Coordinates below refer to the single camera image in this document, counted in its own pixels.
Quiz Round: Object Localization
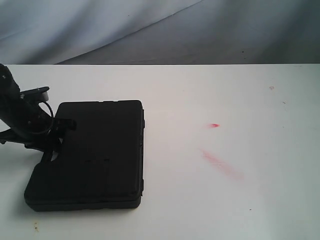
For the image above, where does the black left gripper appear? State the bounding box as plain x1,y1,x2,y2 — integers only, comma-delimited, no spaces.
0,98,77,162

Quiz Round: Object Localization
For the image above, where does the black plastic tool case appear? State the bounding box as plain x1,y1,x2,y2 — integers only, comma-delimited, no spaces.
24,100,145,212

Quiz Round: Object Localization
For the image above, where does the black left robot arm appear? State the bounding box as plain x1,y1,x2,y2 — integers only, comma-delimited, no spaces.
0,64,77,152

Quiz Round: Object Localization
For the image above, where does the white backdrop cloth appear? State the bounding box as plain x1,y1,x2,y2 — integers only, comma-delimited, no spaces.
0,0,320,65

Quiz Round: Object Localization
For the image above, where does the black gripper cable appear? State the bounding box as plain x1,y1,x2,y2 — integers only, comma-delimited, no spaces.
32,99,55,136

